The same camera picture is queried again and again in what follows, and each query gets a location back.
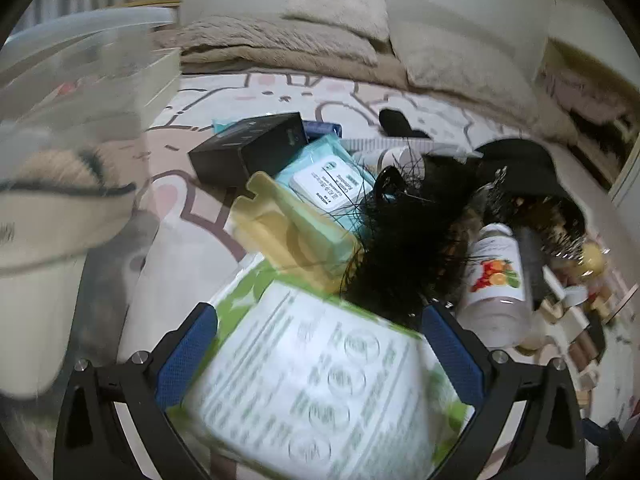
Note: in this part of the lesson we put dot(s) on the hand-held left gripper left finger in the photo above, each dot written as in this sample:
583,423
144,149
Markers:
187,355

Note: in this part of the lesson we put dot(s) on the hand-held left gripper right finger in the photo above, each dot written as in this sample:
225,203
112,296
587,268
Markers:
450,355

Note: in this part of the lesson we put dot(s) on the clear gummy candy bottle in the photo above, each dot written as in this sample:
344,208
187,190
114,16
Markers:
495,280

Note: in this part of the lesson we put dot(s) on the green wet wipes pack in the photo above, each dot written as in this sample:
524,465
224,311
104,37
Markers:
310,375

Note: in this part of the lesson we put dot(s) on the clear plastic storage bin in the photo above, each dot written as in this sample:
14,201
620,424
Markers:
75,60

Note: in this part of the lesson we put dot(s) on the black feather hair accessory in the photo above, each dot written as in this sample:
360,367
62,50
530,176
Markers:
410,240

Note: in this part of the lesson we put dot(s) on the printed bunny blanket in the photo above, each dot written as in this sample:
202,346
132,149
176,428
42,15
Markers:
200,210

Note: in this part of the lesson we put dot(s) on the yellow-green plastic case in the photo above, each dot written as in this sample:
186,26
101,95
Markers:
280,220

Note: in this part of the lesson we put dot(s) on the black hair brush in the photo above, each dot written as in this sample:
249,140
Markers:
555,225

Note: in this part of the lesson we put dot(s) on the yellow makeup sponge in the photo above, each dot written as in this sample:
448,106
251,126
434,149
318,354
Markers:
595,260

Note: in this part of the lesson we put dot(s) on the silver rhinestone hair comb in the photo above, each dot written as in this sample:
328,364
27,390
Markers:
495,187

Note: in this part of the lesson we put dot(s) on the black cap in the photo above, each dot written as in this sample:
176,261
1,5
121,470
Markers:
520,170

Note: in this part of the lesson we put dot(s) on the teal wet wipes pack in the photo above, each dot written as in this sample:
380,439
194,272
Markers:
330,180

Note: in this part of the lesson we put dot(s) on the black cardboard box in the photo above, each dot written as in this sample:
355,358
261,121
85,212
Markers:
250,150

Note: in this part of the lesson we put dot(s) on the white comb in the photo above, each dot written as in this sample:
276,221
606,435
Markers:
370,144

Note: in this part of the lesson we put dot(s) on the white slatted closet door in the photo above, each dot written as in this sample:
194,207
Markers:
630,175

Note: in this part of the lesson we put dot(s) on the blue box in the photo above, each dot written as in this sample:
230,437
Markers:
325,130

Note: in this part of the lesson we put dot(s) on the white organizer box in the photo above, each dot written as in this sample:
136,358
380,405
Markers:
160,80

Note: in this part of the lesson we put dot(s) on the pile of clothes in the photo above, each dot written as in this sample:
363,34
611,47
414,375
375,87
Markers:
595,110

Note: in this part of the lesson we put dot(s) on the knit patterned beige pillow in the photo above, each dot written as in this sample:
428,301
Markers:
460,70

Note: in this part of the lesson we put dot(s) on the beige fleece blanket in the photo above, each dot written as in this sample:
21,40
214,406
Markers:
300,67

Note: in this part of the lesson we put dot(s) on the folded grey knit blanket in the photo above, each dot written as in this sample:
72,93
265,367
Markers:
275,40

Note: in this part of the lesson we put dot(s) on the wooden shelf unit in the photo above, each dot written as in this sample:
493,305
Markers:
160,10

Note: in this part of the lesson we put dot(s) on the fluffy beige pillow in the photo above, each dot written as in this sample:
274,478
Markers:
340,5

